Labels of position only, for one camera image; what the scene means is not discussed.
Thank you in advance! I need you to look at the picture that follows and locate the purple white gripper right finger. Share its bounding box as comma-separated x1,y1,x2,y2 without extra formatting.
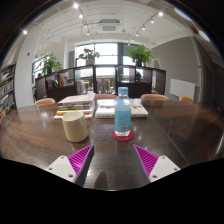
134,145,180,183

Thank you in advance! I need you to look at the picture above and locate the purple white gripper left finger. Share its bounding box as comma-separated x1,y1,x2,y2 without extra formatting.
46,145,94,186

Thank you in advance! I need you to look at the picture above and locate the clear plastic water bottle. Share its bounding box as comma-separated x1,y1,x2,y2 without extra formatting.
114,87,131,136

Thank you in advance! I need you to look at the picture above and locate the cream ceramic cup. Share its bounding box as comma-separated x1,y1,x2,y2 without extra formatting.
62,111,88,143

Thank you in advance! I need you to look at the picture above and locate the red round coaster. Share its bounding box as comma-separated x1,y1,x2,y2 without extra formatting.
111,129,135,142

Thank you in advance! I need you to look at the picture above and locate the stack of books left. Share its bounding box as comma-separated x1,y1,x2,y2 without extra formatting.
54,93,95,119

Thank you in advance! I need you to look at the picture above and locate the flat book right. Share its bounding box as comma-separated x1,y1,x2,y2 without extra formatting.
94,98,149,120

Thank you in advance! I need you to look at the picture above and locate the orange chair far right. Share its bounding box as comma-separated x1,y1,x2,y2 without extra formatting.
140,94,170,100

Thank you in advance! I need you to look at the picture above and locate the orange chair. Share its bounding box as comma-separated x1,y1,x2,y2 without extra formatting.
179,96,193,102
95,94,117,100
140,94,170,100
34,98,56,105

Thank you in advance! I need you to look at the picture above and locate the orange chair far left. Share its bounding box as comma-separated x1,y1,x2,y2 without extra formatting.
34,98,56,105

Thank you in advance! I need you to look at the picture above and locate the orange chair rightmost far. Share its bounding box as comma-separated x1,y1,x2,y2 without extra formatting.
179,96,193,102

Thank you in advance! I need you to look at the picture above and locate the orange chair far middle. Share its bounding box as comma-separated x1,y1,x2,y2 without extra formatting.
95,94,117,100

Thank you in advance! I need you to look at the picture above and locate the white radiator panel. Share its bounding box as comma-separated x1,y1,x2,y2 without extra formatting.
170,79,196,99

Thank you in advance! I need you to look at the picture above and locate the dark wooden shelf divider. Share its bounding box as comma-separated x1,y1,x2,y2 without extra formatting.
35,65,166,102

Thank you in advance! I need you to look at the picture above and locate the left potted plant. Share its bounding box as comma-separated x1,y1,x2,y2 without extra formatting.
42,53,62,75

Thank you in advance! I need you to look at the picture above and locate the potted plant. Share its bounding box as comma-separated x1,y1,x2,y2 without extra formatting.
79,48,100,65
42,53,62,75
126,45,154,67

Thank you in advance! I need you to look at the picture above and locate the right potted plant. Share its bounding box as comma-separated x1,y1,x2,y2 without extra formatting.
126,45,154,67

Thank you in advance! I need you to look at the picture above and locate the middle potted plant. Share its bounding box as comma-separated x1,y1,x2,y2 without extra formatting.
79,48,100,65

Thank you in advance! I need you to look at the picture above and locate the ceiling air conditioner unit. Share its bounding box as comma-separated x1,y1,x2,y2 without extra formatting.
99,19,120,33

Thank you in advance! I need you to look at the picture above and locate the bookshelf at left wall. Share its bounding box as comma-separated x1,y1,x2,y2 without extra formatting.
0,63,16,119

